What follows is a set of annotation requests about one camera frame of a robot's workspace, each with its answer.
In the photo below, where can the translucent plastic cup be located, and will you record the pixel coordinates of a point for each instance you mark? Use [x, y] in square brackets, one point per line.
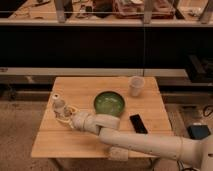
[136, 84]

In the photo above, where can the black phone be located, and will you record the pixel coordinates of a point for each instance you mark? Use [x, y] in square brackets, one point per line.
[138, 124]

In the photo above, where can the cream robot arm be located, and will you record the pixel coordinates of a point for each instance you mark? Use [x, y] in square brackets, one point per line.
[197, 153]

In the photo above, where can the black box on floor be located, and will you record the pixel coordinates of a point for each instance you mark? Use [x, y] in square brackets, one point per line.
[198, 132]

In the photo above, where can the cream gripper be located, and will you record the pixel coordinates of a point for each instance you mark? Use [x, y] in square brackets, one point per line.
[77, 121]

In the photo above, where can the wooden table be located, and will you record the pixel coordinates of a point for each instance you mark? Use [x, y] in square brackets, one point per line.
[55, 140]

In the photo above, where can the dark shelf unit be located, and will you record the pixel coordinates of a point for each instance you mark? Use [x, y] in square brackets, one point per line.
[97, 37]

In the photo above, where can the green bowl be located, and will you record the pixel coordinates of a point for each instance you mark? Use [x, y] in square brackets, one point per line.
[109, 102]

